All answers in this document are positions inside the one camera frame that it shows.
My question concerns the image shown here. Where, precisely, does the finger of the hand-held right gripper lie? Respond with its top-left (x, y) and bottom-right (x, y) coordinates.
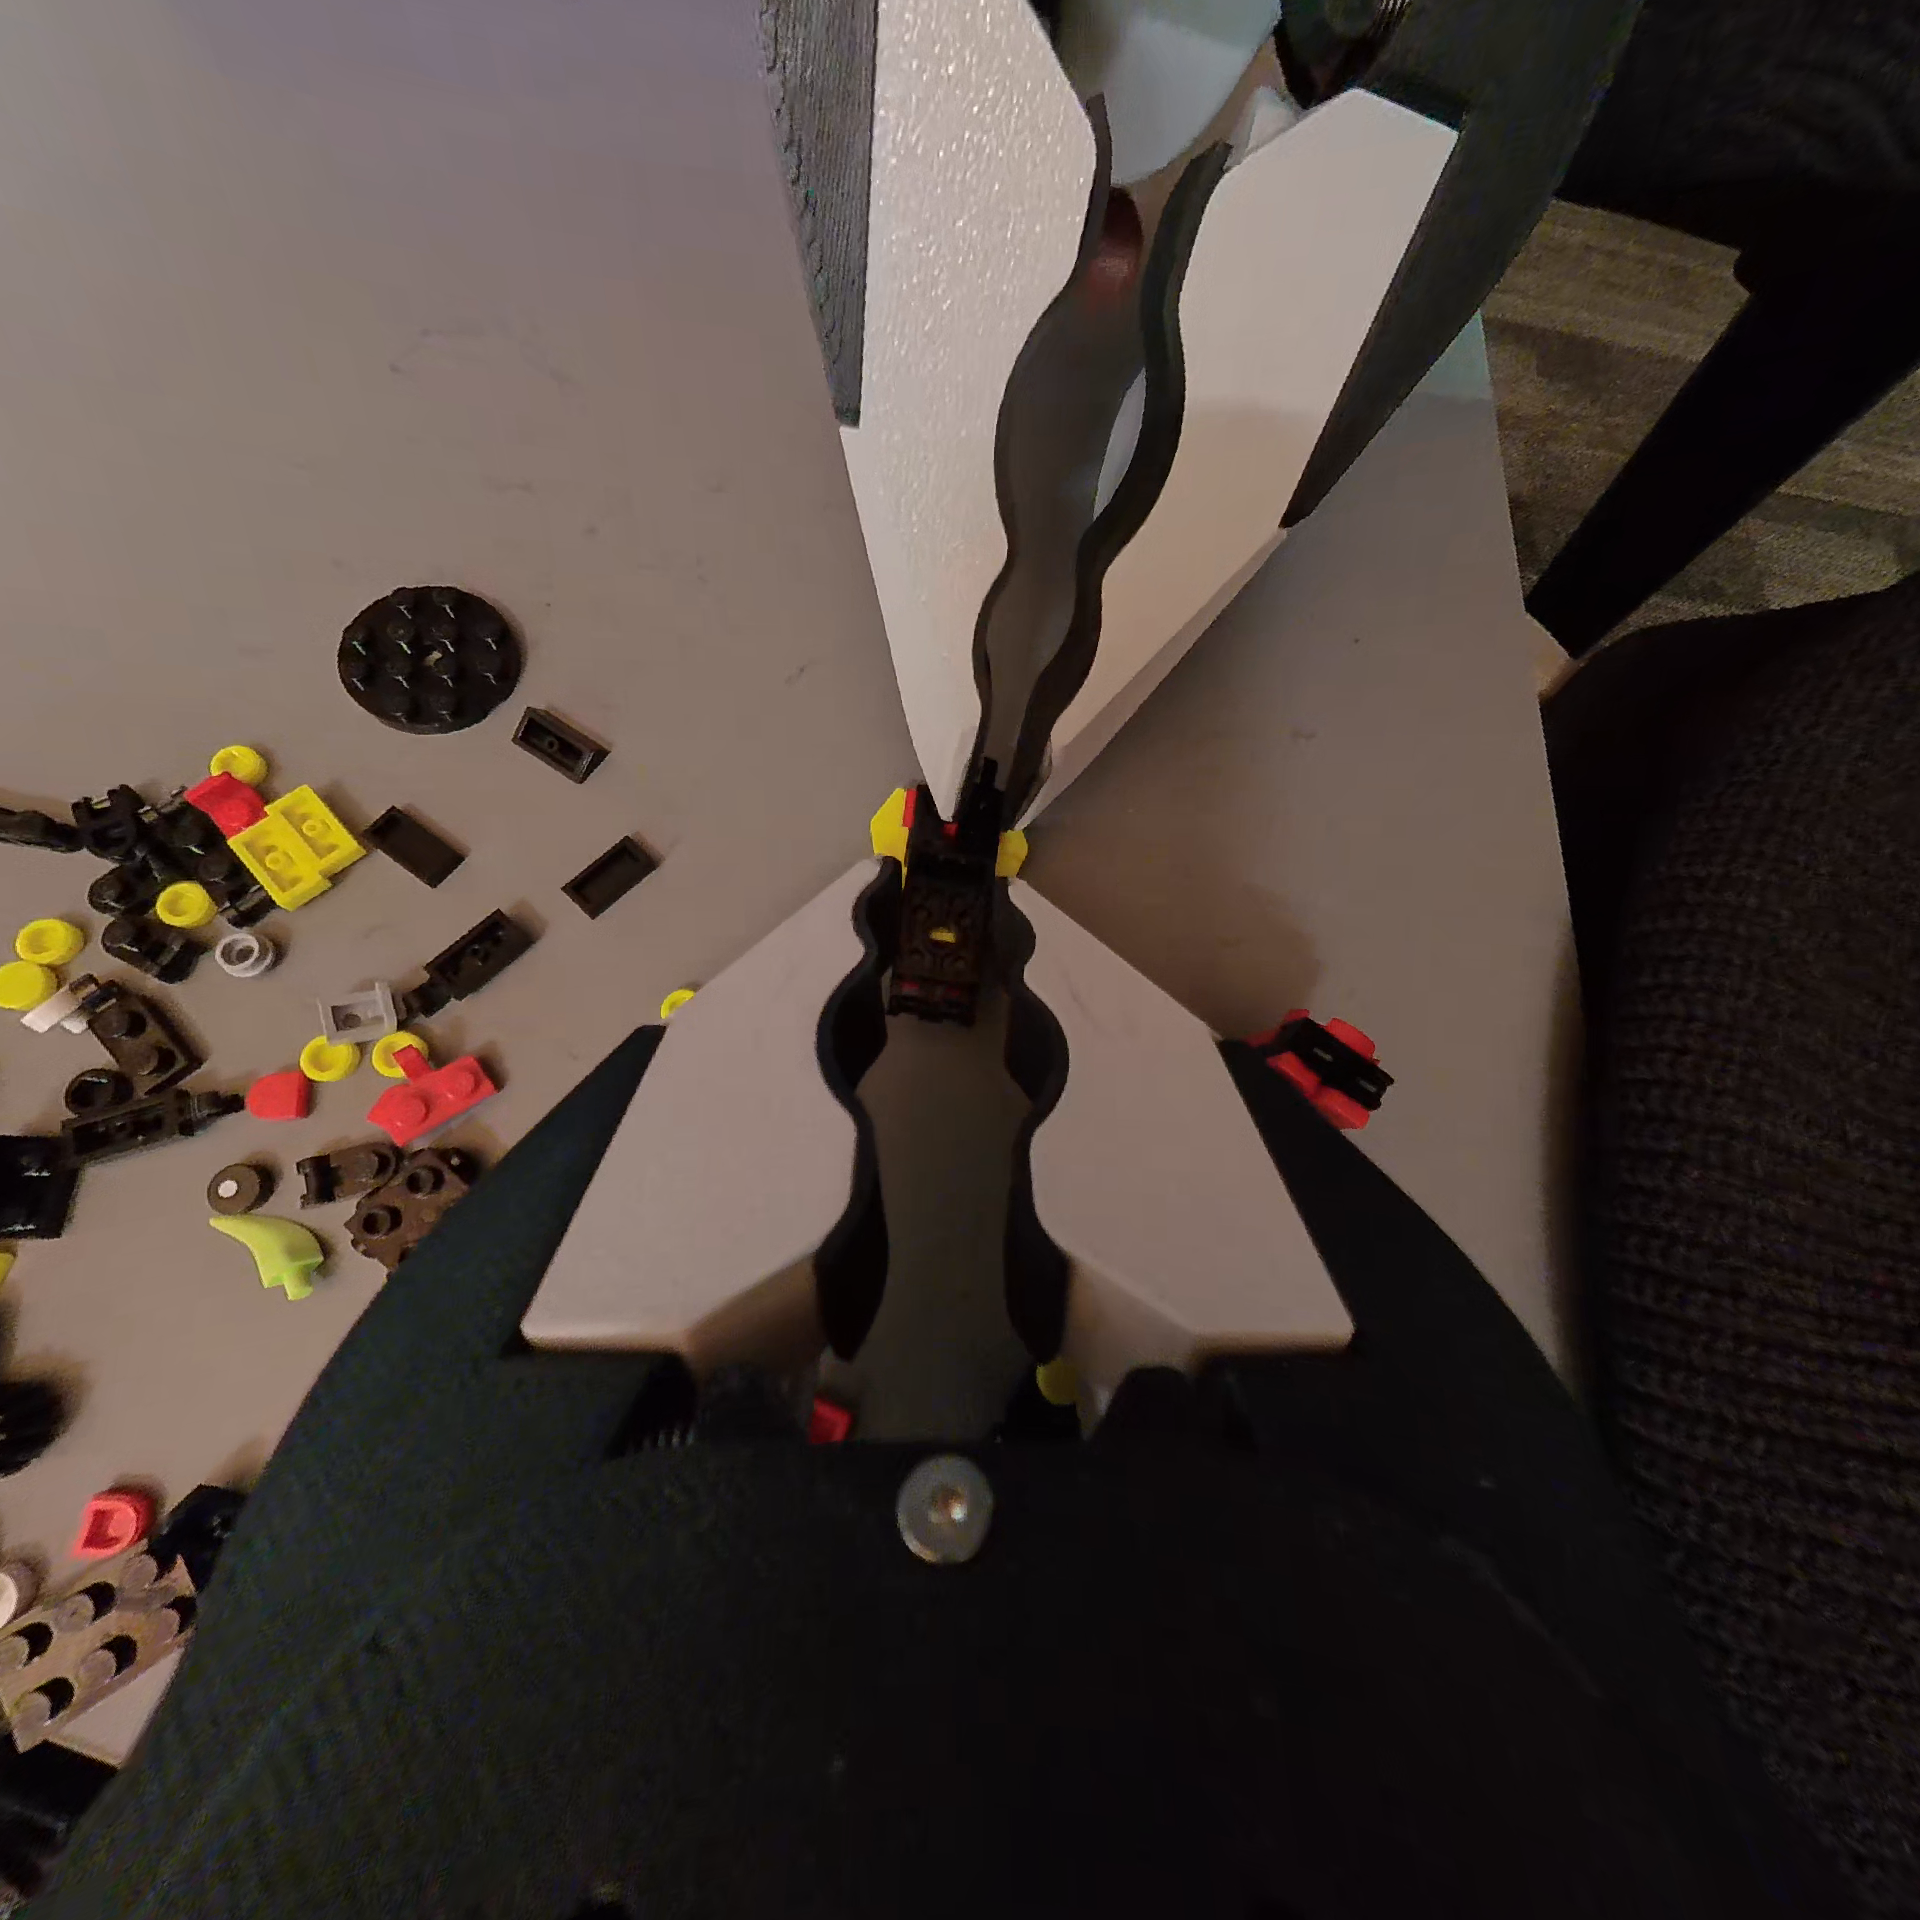
top-left (839, 0), bottom-right (1115, 805)
top-left (1016, 87), bottom-right (1465, 805)

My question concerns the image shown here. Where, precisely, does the black round lego plate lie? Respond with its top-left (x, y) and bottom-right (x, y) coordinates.
top-left (335, 585), bottom-right (527, 737)

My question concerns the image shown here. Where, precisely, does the long black red lego assembly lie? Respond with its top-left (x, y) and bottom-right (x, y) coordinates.
top-left (1243, 1012), bottom-right (1399, 1130)

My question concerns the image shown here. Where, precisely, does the yellow and red lego assembly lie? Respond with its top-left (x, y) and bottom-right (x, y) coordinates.
top-left (870, 756), bottom-right (1034, 1034)

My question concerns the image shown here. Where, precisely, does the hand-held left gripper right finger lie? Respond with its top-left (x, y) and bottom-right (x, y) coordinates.
top-left (1003, 875), bottom-right (1364, 1401)

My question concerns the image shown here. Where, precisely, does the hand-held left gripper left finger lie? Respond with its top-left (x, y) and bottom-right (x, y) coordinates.
top-left (519, 855), bottom-right (905, 1380)

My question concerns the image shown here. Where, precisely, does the pile of lego pieces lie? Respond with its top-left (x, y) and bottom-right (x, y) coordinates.
top-left (0, 705), bottom-right (702, 1757)

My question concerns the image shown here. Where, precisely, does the black furniture leg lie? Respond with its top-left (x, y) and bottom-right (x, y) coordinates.
top-left (1527, 225), bottom-right (1920, 662)

